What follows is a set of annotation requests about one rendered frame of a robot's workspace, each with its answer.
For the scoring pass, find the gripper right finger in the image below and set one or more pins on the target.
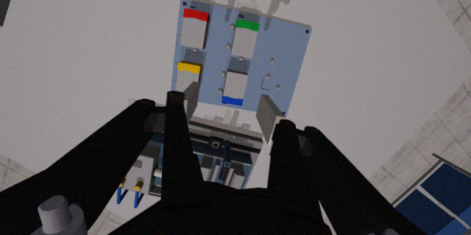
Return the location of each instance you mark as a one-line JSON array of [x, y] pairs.
[[352, 204]]

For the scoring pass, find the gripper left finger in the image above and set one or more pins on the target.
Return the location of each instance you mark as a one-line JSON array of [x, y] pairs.
[[69, 196]]

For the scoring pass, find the grey metal blank with green end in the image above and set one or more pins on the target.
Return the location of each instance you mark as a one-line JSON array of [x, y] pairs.
[[244, 38]]

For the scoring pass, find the grey flat bar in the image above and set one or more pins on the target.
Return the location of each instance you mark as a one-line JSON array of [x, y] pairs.
[[215, 170], [229, 174]]

